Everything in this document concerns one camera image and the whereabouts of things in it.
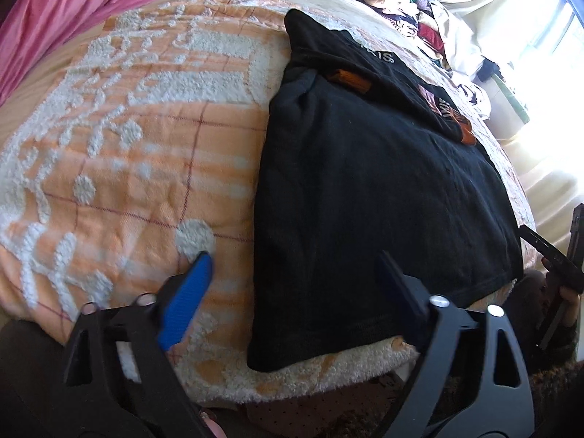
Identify white curtain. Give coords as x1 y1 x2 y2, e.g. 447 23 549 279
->
429 0 584 220

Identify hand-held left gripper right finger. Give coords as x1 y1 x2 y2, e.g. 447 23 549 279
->
375 250 534 438

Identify orange patterned blanket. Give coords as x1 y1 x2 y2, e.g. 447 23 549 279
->
0 0 539 404

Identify person's patterned clothing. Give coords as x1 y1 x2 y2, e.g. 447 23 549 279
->
246 274 584 438

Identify black sweater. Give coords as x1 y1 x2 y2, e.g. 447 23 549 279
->
246 8 525 372

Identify person's right hand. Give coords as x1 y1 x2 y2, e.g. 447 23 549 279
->
541 258 581 304

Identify pile of mixed clothes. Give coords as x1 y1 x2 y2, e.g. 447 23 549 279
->
362 0 457 62

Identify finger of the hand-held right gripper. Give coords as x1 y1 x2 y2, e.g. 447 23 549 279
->
519 223 584 293

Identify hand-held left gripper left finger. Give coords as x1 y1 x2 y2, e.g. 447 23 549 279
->
64 250 215 438

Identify window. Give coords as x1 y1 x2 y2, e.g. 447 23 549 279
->
538 0 584 55

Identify green patterned box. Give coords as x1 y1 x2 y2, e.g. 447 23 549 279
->
499 75 532 124

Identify person's left hand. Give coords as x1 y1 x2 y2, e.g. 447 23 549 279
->
200 413 225 438

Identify pink duvet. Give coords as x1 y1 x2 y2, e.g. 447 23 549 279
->
0 0 178 103

